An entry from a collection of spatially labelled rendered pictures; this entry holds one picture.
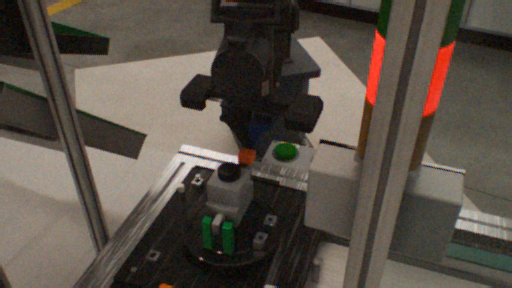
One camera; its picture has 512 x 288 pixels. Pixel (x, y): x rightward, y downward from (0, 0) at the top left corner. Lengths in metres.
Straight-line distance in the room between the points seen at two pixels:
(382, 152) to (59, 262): 0.65
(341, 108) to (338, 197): 0.78
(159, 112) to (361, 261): 0.83
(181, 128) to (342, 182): 0.74
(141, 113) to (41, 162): 0.25
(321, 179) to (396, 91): 0.12
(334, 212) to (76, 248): 0.56
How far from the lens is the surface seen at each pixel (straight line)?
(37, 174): 1.07
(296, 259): 0.69
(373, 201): 0.37
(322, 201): 0.42
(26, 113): 0.65
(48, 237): 0.93
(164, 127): 1.12
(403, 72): 0.32
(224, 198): 0.62
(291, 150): 0.85
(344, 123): 1.13
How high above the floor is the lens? 1.50
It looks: 38 degrees down
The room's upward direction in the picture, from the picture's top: straight up
